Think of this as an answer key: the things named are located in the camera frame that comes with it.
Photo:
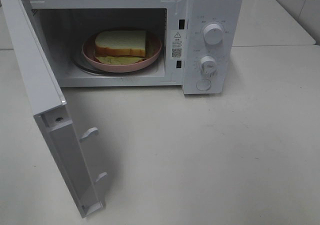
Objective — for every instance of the glass turntable plate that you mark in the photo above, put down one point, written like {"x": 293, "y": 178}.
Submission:
{"x": 156, "y": 69}

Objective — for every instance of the round white door button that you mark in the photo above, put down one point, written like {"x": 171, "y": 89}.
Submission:
{"x": 203, "y": 84}

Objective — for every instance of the pink plate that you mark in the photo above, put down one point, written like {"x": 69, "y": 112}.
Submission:
{"x": 155, "y": 47}

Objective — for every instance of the white bread sandwich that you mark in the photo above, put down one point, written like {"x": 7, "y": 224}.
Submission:
{"x": 120, "y": 47}

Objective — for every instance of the white upper power knob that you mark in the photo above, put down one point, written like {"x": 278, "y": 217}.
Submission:
{"x": 213, "y": 33}

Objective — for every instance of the white microwave oven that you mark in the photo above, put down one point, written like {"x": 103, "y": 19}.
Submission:
{"x": 48, "y": 38}

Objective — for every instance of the white microwave door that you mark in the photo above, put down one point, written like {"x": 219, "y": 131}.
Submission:
{"x": 49, "y": 106}

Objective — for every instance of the white warning label sticker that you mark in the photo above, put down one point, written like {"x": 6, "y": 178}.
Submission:
{"x": 177, "y": 41}

